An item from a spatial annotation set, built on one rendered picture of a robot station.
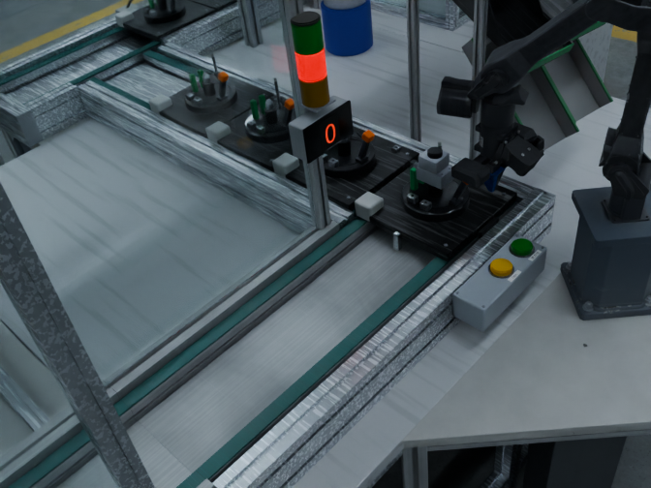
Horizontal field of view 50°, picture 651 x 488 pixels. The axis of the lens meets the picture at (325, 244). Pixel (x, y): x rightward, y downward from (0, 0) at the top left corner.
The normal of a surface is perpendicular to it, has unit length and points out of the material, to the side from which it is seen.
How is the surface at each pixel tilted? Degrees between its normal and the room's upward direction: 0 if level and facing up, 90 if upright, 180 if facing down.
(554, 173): 0
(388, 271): 0
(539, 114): 45
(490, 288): 0
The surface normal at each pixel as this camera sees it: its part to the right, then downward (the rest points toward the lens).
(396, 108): -0.11, -0.75
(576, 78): 0.34, -0.18
